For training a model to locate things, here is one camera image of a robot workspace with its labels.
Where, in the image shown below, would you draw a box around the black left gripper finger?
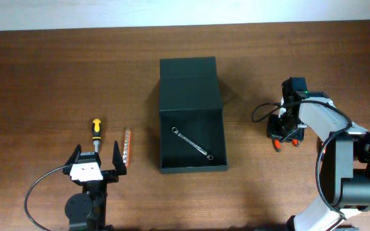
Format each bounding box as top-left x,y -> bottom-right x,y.
112,141 -> 123,171
65,144 -> 82,166

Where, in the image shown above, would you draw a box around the small orange-handled cutting pliers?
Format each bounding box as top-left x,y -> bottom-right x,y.
272,139 -> 299,152

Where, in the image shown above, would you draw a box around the chrome double ring wrench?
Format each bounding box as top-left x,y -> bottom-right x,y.
171,127 -> 214,160

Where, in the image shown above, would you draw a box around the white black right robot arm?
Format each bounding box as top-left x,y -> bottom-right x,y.
267,78 -> 370,230

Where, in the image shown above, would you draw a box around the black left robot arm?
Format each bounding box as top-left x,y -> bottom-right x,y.
62,142 -> 127,231

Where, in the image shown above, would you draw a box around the yellow black screwdriver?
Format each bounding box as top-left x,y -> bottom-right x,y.
91,119 -> 102,153

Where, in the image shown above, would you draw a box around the black open gift box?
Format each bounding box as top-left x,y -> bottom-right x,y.
159,56 -> 228,174

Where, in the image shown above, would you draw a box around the orange socket bit rail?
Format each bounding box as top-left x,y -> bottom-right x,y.
123,129 -> 131,166

